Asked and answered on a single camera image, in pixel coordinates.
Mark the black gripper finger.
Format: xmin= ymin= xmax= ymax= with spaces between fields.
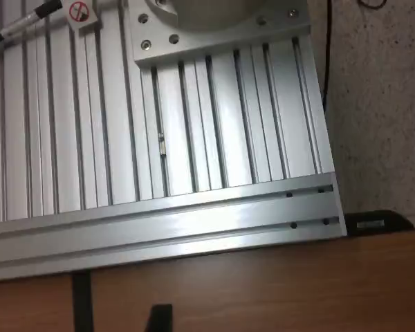
xmin=147 ymin=304 xmax=174 ymax=332

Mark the black table strip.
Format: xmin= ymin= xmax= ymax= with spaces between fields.
xmin=71 ymin=272 xmax=92 ymax=332

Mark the aluminium profile robot stand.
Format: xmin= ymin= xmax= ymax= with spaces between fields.
xmin=0 ymin=0 xmax=348 ymax=282

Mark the black labelled device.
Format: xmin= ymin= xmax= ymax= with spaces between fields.
xmin=343 ymin=210 xmax=415 ymax=238

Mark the white warning tag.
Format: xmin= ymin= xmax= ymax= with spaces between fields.
xmin=68 ymin=0 xmax=98 ymax=33

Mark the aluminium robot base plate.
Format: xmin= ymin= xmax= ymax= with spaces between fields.
xmin=126 ymin=0 xmax=312 ymax=68

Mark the silver connector cable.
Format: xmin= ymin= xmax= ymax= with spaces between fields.
xmin=0 ymin=0 xmax=63 ymax=44

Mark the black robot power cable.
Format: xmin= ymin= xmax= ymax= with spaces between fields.
xmin=322 ymin=0 xmax=334 ymax=113

